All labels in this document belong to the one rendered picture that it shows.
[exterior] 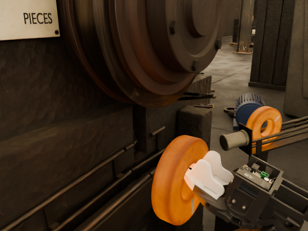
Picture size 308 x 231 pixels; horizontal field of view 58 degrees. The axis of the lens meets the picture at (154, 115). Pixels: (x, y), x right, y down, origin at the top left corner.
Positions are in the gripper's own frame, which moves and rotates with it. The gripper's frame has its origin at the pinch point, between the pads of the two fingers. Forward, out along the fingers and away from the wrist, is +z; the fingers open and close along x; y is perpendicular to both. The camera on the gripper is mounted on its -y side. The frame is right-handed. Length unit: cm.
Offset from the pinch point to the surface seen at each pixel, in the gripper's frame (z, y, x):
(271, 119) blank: -2, -12, -66
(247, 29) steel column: 263, -109, -868
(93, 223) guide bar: 12.3, -18.7, 7.7
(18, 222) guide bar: 21.3, -16.9, 18.6
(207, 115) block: 13.8, -10.7, -43.1
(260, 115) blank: 1, -10, -61
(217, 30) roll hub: 14.1, 18.4, -29.9
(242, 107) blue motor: 42, -76, -215
